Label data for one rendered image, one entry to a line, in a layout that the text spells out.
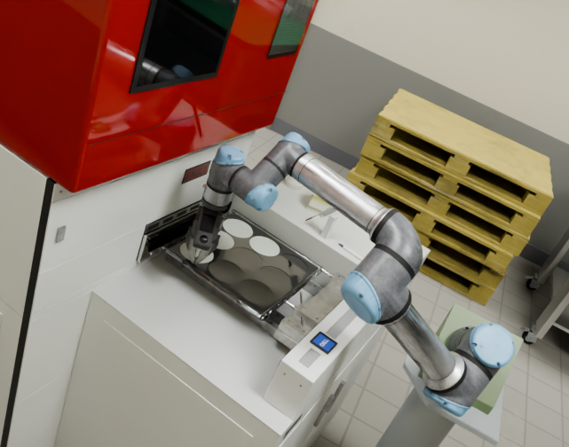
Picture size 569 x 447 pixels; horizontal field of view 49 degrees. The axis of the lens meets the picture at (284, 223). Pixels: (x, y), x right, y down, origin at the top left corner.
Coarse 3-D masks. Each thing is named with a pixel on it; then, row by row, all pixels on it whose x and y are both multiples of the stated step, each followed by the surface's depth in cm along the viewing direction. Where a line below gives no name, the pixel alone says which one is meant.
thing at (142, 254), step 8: (232, 200) 210; (184, 216) 188; (192, 216) 191; (224, 216) 211; (168, 224) 181; (176, 224) 184; (152, 232) 176; (160, 232) 179; (184, 232) 193; (144, 240) 174; (168, 240) 187; (176, 240) 190; (144, 248) 176; (152, 248) 181; (160, 248) 184; (144, 256) 178
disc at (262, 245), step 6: (252, 240) 198; (258, 240) 199; (264, 240) 200; (270, 240) 201; (252, 246) 195; (258, 246) 196; (264, 246) 197; (270, 246) 199; (276, 246) 200; (258, 252) 193; (264, 252) 194; (270, 252) 196; (276, 252) 197
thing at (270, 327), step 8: (168, 256) 186; (176, 264) 186; (184, 272) 185; (192, 272) 184; (200, 280) 183; (208, 288) 182; (224, 296) 180; (232, 304) 180; (240, 312) 179; (248, 312) 178; (256, 320) 177; (264, 320) 176; (264, 328) 176; (272, 328) 175
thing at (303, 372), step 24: (336, 312) 172; (312, 336) 160; (336, 336) 164; (360, 336) 179; (288, 360) 149; (312, 360) 153; (336, 360) 161; (288, 384) 150; (312, 384) 147; (288, 408) 152
